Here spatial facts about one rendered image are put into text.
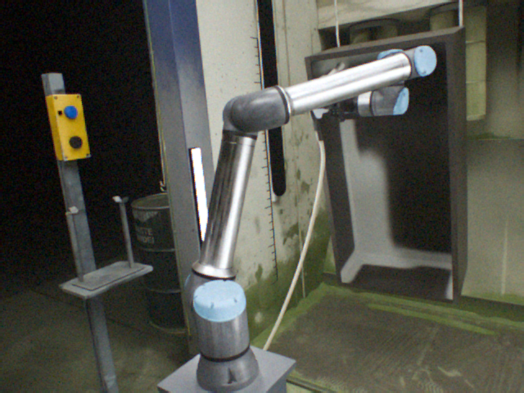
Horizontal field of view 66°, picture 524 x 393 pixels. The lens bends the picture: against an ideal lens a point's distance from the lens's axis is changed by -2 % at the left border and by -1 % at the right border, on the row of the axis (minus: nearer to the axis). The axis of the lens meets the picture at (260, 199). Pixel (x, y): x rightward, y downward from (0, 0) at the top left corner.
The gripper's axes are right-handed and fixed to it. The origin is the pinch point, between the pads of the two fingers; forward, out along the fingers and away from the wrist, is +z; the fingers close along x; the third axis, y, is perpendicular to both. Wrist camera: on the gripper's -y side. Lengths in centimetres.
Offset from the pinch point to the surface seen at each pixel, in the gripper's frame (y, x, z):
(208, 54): -20, 27, 62
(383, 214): 85, 41, -9
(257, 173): 53, 32, 59
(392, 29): 15, 159, 4
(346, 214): 80, 31, 8
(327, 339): 149, -5, 21
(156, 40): -34, 10, 75
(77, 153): -8, -52, 81
